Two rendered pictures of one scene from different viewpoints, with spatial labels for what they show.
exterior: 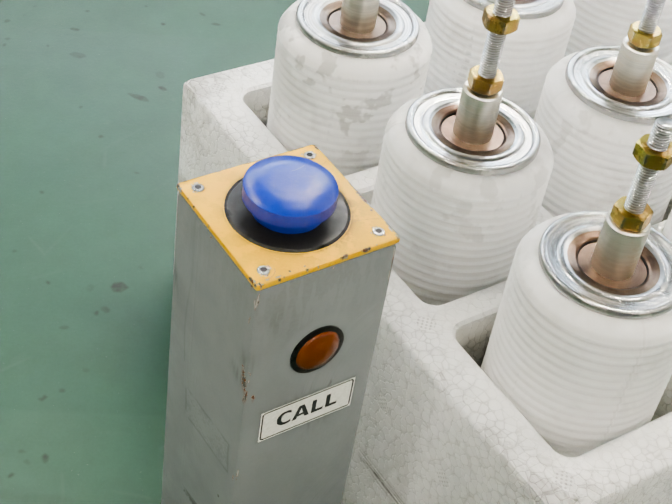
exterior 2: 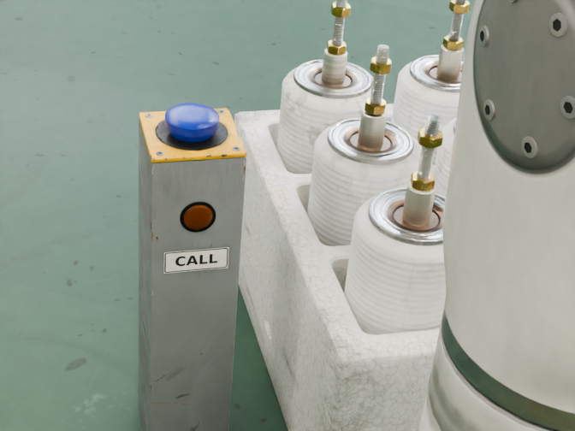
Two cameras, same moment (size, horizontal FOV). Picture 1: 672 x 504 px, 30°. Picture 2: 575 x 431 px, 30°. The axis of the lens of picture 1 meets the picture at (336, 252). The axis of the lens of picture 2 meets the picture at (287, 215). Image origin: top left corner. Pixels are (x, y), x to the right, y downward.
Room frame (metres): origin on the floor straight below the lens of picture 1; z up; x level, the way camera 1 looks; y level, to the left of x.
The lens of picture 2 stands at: (-0.21, -0.31, 0.71)
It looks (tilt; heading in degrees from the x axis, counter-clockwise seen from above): 34 degrees down; 22
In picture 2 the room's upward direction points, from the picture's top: 5 degrees clockwise
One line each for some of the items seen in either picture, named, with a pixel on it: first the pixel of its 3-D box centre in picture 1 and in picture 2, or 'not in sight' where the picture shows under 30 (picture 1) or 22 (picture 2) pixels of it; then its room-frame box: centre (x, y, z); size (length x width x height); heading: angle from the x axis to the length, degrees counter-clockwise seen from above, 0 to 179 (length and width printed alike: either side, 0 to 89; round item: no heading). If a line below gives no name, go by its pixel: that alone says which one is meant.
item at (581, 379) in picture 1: (567, 384); (400, 307); (0.48, -0.14, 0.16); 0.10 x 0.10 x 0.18
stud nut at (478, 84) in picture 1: (485, 79); (375, 105); (0.57, -0.06, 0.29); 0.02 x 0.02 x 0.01; 74
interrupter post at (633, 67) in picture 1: (633, 66); not in sight; (0.64, -0.16, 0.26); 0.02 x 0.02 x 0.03
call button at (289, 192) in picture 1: (289, 200); (192, 126); (0.40, 0.02, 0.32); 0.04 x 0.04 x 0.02
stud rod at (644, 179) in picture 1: (642, 185); (426, 161); (0.48, -0.14, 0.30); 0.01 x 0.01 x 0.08
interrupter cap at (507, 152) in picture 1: (472, 131); (370, 141); (0.57, -0.06, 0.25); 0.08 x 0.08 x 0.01
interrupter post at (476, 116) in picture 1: (477, 112); (372, 128); (0.57, -0.06, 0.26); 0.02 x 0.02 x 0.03
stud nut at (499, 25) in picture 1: (500, 18); (381, 65); (0.57, -0.06, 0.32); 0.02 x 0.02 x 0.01; 74
